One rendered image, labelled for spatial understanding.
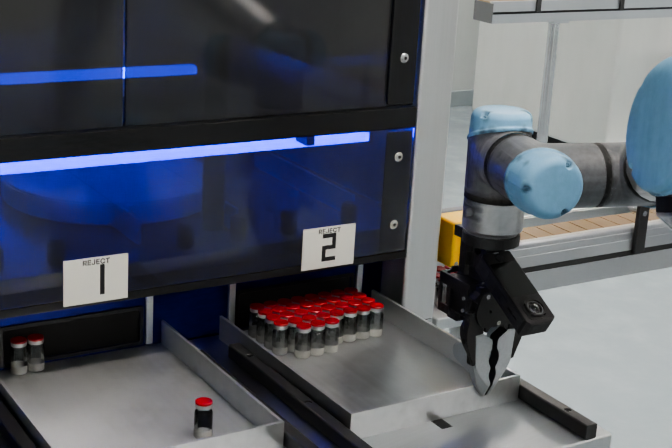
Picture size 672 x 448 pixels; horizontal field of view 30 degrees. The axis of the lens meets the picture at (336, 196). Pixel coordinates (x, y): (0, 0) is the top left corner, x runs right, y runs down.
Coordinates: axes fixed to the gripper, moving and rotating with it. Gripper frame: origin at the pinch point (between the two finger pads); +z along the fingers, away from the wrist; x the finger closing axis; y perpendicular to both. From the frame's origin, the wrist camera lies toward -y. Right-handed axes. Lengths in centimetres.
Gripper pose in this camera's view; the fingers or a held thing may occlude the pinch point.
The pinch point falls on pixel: (488, 387)
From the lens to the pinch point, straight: 160.7
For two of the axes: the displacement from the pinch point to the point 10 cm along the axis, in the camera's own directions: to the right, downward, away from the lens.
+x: -8.5, 1.0, -5.1
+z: -0.5, 9.6, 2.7
